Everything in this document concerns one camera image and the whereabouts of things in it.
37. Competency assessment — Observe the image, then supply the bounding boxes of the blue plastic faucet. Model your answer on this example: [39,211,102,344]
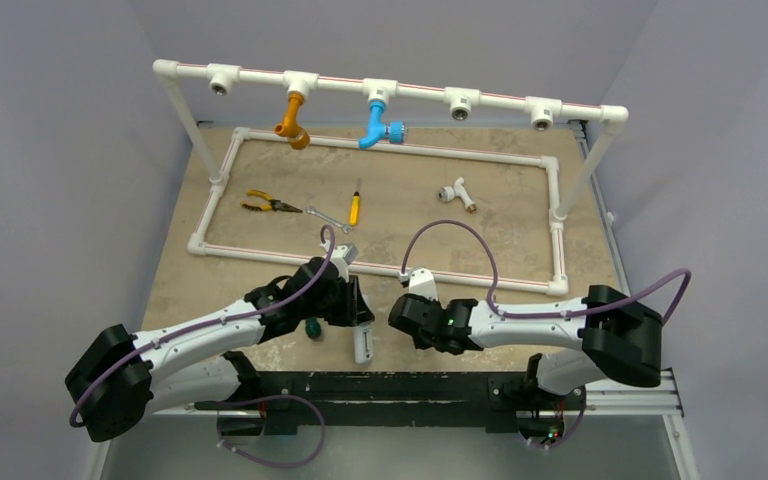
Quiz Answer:
[357,100,408,149]

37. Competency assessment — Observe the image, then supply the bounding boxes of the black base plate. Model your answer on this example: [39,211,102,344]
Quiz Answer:
[194,372,586,442]

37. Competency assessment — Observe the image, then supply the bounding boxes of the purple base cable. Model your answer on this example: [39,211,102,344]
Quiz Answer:
[215,393,329,470]

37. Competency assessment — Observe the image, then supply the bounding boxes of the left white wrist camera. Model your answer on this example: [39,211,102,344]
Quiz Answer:
[330,243,359,281]

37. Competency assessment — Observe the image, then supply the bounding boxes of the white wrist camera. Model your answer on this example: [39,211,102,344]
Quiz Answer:
[398,267,439,301]
[330,243,359,281]

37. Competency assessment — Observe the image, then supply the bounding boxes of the green stubby screwdriver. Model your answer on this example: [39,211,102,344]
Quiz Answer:
[304,318,323,341]

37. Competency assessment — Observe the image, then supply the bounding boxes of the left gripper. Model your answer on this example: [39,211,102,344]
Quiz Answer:
[300,274,372,327]

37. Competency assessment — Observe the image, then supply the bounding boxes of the yellow screwdriver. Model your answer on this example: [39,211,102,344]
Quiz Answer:
[348,179,362,227]

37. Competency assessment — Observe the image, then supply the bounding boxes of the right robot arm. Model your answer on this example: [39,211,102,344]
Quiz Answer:
[388,285,664,407]

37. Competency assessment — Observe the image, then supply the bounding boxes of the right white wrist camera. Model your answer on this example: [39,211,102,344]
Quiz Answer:
[398,267,439,301]

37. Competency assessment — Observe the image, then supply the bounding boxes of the yellow handled pliers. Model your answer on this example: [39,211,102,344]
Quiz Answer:
[241,189,303,214]

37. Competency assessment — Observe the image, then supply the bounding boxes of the aluminium rail frame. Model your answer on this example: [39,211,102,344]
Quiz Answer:
[66,123,682,454]

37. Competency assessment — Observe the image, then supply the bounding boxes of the white plastic faucet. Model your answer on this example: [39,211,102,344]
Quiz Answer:
[437,177,477,214]

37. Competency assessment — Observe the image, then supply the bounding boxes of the white remote control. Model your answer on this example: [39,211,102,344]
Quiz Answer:
[352,322,374,365]

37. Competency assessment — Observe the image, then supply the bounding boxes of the silver wrench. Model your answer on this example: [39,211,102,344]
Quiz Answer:
[305,206,353,234]

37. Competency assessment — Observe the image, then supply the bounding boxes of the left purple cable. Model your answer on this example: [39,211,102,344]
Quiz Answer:
[69,225,337,429]

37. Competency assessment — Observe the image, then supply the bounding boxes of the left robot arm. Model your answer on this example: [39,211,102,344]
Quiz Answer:
[65,257,375,442]

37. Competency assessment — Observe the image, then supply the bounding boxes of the white PVC pipe frame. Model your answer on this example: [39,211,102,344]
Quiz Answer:
[152,59,629,297]

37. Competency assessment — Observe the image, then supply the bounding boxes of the orange plastic faucet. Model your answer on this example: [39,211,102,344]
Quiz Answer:
[273,92,310,150]

